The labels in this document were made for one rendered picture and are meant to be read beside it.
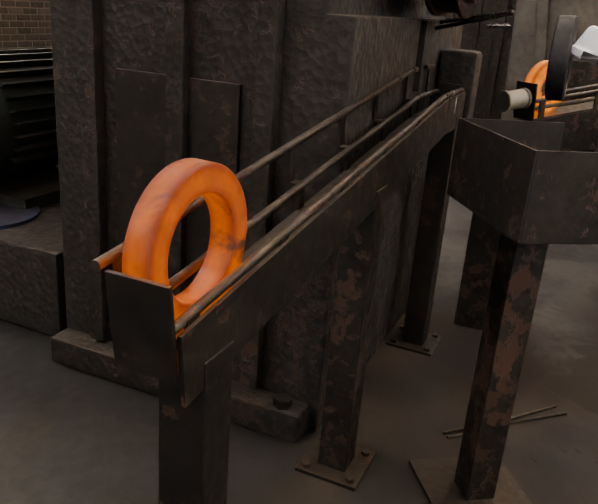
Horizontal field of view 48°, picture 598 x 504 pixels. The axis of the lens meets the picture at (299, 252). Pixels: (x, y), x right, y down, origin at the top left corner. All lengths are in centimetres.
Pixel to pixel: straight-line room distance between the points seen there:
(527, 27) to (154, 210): 392
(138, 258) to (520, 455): 113
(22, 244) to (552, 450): 139
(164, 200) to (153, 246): 4
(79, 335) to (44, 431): 31
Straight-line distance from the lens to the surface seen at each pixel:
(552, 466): 159
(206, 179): 69
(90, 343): 173
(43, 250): 183
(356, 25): 125
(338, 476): 141
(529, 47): 443
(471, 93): 189
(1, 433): 157
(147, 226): 64
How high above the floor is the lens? 89
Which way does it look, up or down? 20 degrees down
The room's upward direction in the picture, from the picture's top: 4 degrees clockwise
